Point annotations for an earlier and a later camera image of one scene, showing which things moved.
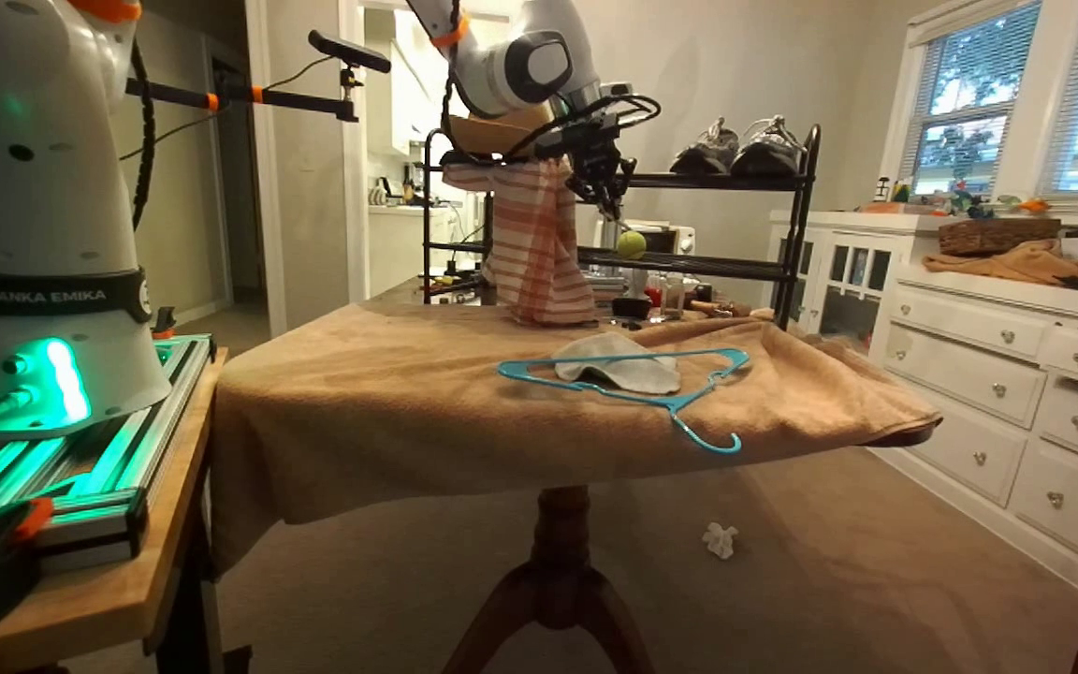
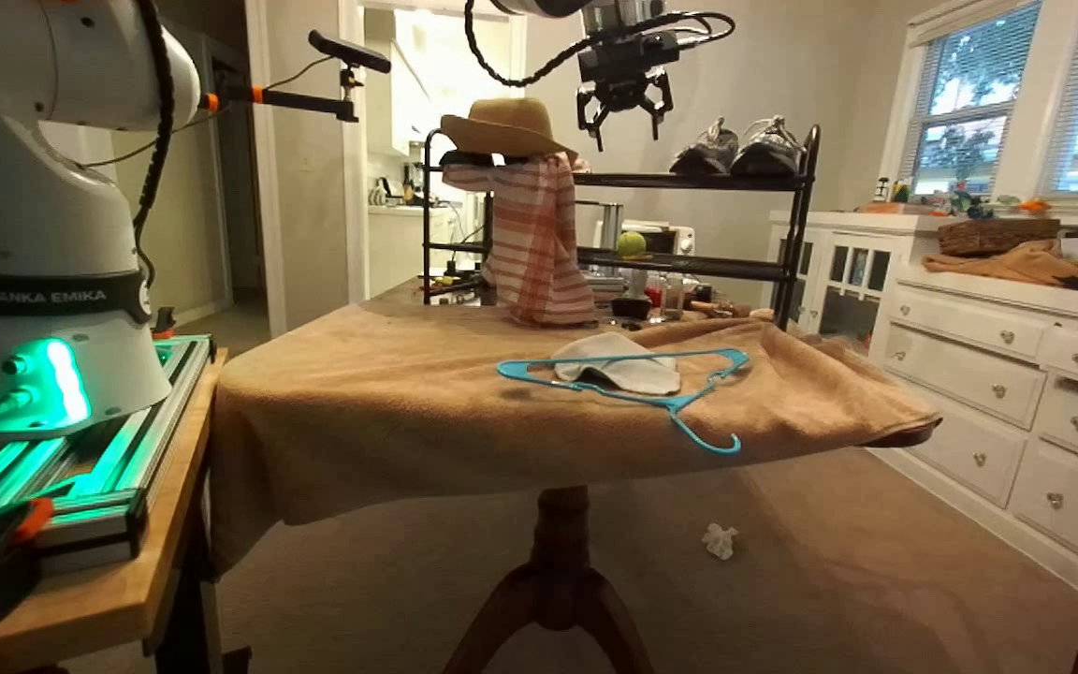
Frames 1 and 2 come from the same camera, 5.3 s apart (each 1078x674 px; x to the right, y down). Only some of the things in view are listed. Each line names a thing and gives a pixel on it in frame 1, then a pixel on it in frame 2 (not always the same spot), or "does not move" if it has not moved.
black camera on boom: [347, 104] does not move
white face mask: [623, 360] does not move
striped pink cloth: [532, 269] does not move
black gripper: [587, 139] -> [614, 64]
